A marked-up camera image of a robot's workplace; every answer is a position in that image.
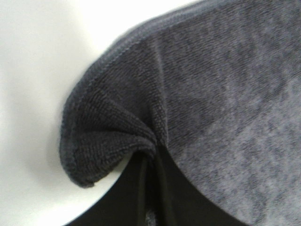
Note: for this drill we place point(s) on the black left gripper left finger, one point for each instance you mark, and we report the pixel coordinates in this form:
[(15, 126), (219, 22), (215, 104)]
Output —
[(125, 202)]

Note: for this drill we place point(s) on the dark grey towel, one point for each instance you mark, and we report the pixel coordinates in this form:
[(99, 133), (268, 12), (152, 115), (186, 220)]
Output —
[(218, 84)]

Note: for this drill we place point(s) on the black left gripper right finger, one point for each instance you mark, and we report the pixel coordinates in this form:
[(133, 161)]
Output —
[(179, 201)]

